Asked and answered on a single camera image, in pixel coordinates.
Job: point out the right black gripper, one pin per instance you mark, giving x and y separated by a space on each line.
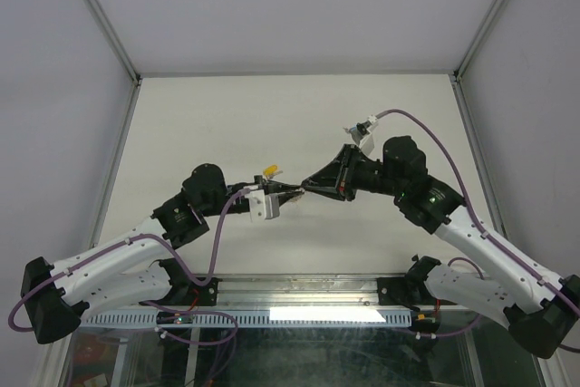
335 180

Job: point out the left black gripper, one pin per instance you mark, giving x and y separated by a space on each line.
284 192

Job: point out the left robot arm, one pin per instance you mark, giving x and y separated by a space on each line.
143 264

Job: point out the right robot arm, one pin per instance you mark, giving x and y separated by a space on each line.
441 211

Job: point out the yellow tag key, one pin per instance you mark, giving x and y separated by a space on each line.
271 172

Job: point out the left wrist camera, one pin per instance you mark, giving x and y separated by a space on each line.
262 206

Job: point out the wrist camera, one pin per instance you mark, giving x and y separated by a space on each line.
362 134
262 206

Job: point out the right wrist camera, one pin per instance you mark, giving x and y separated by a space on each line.
362 134

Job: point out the aluminium mounting rail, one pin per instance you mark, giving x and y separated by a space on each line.
299 289

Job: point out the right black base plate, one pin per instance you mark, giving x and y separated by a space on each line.
397 290

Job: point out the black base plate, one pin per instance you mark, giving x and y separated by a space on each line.
397 290
186 293

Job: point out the white slotted cable duct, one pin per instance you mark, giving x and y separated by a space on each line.
276 317

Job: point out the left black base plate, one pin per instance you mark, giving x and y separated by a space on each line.
186 293

